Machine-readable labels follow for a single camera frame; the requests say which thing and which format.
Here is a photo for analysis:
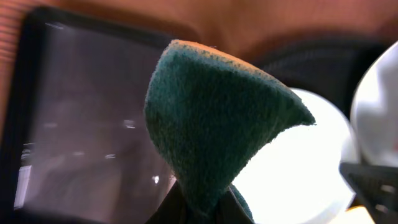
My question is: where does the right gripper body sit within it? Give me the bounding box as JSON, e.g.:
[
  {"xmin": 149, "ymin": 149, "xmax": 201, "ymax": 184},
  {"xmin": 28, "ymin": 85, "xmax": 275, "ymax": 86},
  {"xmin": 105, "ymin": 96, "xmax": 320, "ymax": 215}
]
[{"xmin": 339, "ymin": 162, "xmax": 397, "ymax": 224}]

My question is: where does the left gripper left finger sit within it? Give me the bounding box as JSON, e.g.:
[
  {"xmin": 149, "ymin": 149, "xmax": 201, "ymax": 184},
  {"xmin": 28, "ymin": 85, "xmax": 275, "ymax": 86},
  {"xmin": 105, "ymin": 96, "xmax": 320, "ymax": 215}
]
[{"xmin": 145, "ymin": 182, "xmax": 187, "ymax": 224}]

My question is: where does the pale green plate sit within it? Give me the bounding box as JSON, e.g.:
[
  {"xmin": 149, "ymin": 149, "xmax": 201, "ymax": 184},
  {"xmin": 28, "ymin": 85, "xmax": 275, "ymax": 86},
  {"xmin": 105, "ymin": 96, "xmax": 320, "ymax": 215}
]
[{"xmin": 350, "ymin": 43, "xmax": 397, "ymax": 167}]

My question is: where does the black round tray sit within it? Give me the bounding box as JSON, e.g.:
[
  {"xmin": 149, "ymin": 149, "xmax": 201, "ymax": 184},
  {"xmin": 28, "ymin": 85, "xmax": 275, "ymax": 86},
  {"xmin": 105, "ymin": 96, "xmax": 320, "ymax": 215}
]
[{"xmin": 254, "ymin": 36, "xmax": 389, "ymax": 118}]

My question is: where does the black rectangular tray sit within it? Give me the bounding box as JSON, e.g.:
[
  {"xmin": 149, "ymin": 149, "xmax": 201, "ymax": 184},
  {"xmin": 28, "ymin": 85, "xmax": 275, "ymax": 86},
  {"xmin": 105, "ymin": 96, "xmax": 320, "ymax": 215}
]
[{"xmin": 1, "ymin": 7, "xmax": 172, "ymax": 223}]

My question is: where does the light blue plate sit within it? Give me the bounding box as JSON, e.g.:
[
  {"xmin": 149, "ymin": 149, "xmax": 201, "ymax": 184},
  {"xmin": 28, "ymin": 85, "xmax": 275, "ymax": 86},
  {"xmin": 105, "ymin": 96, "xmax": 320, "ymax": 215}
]
[{"xmin": 233, "ymin": 88, "xmax": 360, "ymax": 224}]

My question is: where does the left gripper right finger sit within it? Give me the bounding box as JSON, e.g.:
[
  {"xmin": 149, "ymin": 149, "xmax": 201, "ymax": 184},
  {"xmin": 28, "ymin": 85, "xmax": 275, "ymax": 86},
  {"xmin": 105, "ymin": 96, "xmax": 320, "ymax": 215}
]
[{"xmin": 215, "ymin": 188, "xmax": 254, "ymax": 224}]

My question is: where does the green scouring sponge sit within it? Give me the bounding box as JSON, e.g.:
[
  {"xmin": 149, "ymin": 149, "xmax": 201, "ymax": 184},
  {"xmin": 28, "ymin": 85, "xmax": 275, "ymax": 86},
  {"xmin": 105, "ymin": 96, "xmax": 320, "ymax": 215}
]
[{"xmin": 144, "ymin": 40, "xmax": 315, "ymax": 223}]

